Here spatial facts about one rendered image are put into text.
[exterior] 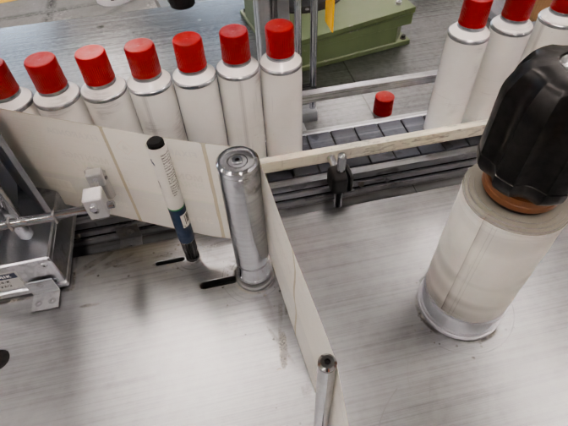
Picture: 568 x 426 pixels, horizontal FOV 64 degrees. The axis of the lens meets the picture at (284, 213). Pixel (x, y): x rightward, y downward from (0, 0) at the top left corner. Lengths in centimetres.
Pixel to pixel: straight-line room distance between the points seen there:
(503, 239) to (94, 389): 41
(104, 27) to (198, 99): 67
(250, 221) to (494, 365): 29
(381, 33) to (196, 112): 53
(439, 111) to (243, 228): 37
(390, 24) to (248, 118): 49
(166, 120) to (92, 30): 65
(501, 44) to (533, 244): 34
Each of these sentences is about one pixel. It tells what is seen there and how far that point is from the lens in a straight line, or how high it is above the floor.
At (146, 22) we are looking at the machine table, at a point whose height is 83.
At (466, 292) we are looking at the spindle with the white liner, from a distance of 46.
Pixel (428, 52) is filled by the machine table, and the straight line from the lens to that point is 103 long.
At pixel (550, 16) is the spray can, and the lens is 72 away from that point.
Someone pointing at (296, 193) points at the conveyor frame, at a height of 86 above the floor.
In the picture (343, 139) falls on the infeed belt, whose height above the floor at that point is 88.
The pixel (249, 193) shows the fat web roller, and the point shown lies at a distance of 41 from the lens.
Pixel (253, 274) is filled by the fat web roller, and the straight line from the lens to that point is 51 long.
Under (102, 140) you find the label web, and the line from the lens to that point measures 49.
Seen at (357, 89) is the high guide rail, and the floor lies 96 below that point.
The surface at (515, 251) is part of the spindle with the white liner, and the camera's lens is 40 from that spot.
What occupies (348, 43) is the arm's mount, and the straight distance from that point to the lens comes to 96.
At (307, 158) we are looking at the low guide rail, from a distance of 63.
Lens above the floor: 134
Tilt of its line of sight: 50 degrees down
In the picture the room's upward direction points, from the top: 3 degrees counter-clockwise
